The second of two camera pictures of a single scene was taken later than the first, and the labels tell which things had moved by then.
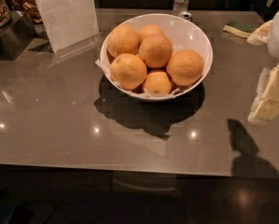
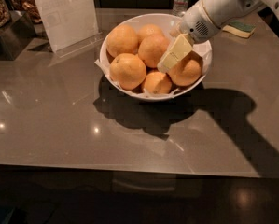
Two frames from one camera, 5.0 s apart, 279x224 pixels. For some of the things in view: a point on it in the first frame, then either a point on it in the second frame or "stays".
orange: x=185 y=67 stays
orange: x=156 y=50 stays
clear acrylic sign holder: x=69 y=16 stays
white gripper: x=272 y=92 → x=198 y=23
